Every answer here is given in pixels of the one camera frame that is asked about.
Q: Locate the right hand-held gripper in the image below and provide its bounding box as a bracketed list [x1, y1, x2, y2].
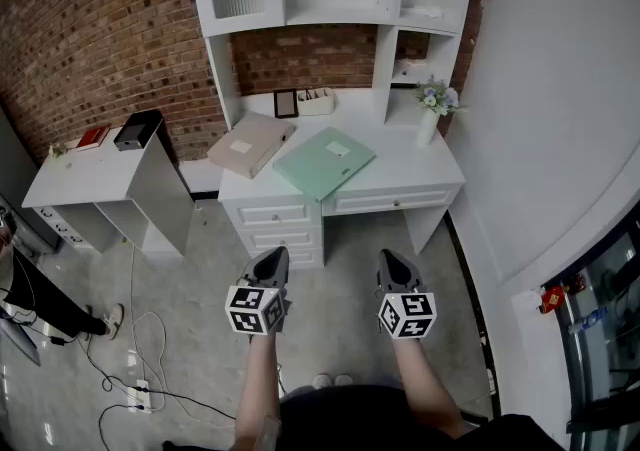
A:
[374, 248, 439, 341]

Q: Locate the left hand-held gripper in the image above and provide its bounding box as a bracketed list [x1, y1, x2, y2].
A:
[224, 245, 293, 339]

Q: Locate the green file box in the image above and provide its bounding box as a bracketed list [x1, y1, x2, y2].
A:
[272, 126, 378, 203]

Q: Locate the beige file box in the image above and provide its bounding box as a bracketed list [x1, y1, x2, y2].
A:
[206, 111, 297, 181]

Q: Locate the person's right forearm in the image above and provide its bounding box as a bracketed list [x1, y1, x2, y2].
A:
[392, 337, 470, 440]

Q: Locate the person's left forearm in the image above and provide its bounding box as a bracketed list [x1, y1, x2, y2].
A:
[233, 332, 282, 451]

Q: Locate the white desk with drawers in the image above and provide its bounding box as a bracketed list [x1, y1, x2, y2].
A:
[217, 86, 467, 271]

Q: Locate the white ribbed vase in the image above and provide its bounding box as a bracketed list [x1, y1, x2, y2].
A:
[415, 108, 442, 149]

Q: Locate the person's black shirt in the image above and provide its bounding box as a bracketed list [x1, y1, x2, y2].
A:
[162, 384, 567, 451]

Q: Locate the red hanging ornament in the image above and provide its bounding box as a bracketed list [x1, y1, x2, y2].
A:
[538, 285, 567, 315]

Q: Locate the cream desk organizer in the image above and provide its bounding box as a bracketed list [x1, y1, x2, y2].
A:
[296, 87, 339, 117]

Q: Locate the white power strip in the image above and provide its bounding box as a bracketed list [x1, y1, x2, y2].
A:
[127, 378, 153, 413]

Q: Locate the plastic water bottle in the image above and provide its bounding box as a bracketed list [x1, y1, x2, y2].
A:
[567, 307, 609, 336]

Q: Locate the black box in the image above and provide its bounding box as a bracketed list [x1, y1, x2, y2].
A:
[113, 110, 164, 153]

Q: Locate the white hutch shelf unit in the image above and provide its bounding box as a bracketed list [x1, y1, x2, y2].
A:
[187, 0, 480, 131]

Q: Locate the white side cabinet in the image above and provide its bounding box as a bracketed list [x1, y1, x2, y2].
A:
[21, 126, 196, 261]

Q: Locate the dark framed glass door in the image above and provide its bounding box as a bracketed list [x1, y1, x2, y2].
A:
[542, 208, 640, 451]

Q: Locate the red book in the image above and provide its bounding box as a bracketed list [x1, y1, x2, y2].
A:
[75, 124, 112, 152]

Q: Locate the white crumpled sheet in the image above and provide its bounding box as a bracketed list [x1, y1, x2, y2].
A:
[399, 4, 444, 21]

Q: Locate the white floor cable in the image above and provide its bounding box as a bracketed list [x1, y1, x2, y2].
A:
[128, 242, 169, 413]

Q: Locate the dark picture frame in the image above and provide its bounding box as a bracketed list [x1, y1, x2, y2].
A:
[272, 88, 300, 120]

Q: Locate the black floor cable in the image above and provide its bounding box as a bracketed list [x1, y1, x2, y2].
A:
[73, 333, 237, 443]

